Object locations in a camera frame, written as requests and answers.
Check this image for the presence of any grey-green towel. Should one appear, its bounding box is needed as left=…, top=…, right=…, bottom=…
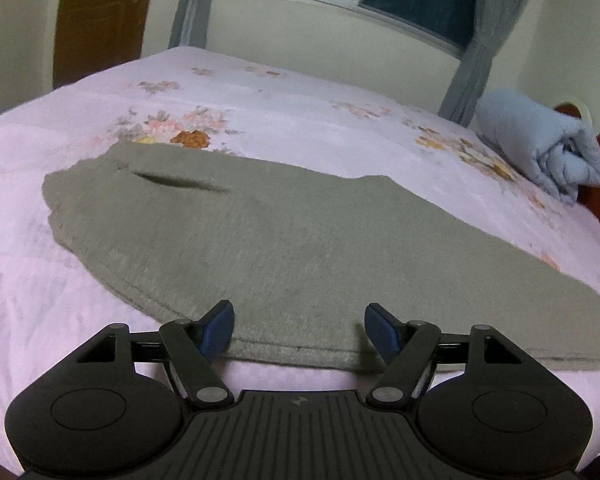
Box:
left=42, top=140, right=600, bottom=373

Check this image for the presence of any rolled light blue blanket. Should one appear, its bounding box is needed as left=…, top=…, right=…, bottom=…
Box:
left=475, top=89, right=600, bottom=206

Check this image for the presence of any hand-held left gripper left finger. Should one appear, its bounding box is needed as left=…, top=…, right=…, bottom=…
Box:
left=75, top=300, right=236, bottom=408

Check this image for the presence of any grey curtain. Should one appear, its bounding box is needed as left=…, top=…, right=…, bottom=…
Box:
left=437, top=0, right=541, bottom=128
left=169, top=0, right=226, bottom=51

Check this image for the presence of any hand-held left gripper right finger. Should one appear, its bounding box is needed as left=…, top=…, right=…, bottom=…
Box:
left=364, top=302, right=526, bottom=407

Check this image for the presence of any pink floral bed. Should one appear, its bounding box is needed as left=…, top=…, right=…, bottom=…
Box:
left=0, top=45, right=600, bottom=480

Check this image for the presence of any brown wooden door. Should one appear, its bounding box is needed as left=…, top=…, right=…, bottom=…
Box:
left=52, top=0, right=161, bottom=88

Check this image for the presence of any window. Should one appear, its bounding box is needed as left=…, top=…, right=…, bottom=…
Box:
left=215, top=0, right=481, bottom=56

